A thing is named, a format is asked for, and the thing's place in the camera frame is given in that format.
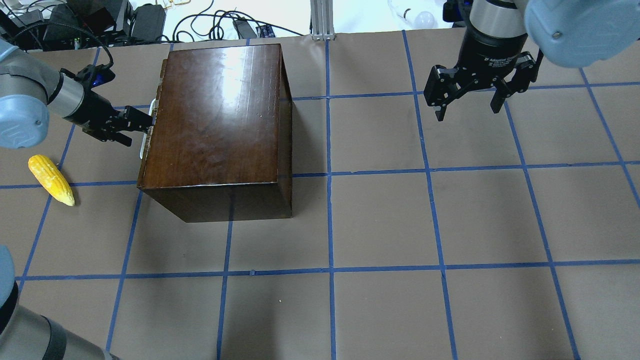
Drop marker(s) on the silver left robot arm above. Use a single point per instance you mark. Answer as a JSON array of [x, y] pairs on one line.
[[31, 91]]

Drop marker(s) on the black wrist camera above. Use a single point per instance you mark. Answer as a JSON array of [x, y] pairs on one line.
[[457, 12], [94, 75]]

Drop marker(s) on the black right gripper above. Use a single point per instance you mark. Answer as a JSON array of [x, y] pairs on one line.
[[492, 55]]

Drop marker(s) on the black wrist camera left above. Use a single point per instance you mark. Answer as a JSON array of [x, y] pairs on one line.
[[94, 75]]

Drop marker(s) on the yellow corn cob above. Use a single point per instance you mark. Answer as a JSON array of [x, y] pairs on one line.
[[51, 179]]

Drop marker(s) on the aluminium frame post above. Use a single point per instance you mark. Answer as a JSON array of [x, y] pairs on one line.
[[322, 20]]

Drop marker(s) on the black power adapter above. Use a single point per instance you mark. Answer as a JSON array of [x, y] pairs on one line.
[[148, 23]]

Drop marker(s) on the white light bulb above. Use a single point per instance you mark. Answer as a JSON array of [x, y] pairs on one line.
[[419, 19]]

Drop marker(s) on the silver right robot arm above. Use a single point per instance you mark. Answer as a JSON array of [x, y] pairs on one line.
[[570, 33]]

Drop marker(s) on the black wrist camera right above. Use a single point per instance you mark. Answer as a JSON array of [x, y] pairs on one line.
[[457, 12]]

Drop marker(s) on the dark wooden drawer cabinet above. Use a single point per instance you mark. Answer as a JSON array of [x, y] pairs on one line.
[[221, 145]]

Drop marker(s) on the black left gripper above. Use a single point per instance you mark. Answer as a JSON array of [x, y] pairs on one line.
[[91, 110]]

